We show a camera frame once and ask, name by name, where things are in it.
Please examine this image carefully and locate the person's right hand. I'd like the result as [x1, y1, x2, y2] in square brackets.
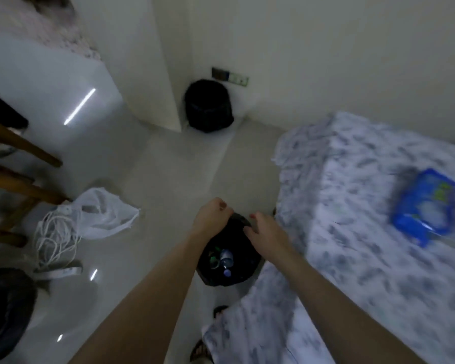
[244, 213, 301, 263]

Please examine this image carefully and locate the person's left hand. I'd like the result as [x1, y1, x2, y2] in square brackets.
[191, 198, 234, 240]

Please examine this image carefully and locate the black trash bag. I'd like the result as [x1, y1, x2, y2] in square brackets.
[196, 212, 267, 287]

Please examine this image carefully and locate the person's left forearm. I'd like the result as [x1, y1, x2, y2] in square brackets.
[69, 224, 213, 364]

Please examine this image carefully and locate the person's right forearm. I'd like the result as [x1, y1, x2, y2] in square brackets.
[268, 246, 428, 364]

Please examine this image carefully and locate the clear plastic bottle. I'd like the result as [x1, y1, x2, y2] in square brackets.
[219, 249, 235, 278]

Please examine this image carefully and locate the black lined trash bin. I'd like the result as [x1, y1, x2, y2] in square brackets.
[184, 79, 235, 133]

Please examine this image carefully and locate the bed with floral sheet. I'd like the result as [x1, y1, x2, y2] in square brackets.
[202, 111, 455, 364]

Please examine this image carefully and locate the white plastic bag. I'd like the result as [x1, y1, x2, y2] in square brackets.
[65, 187, 141, 240]

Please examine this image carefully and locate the blue plastic packet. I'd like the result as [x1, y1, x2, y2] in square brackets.
[392, 169, 455, 247]

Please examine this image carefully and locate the brown wooden chair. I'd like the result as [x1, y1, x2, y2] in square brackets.
[0, 115, 72, 263]

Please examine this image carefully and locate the black round bag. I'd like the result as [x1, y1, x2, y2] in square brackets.
[0, 267, 38, 363]

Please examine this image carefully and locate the floral patterned mattress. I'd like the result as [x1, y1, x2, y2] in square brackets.
[0, 0, 100, 60]

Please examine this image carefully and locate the wall power outlet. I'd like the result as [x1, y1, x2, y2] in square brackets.
[211, 67, 250, 87]

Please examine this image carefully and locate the white coiled cable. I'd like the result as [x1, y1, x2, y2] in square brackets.
[33, 206, 83, 270]

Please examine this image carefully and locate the grey strap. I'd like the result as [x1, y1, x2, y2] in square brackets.
[31, 261, 83, 282]

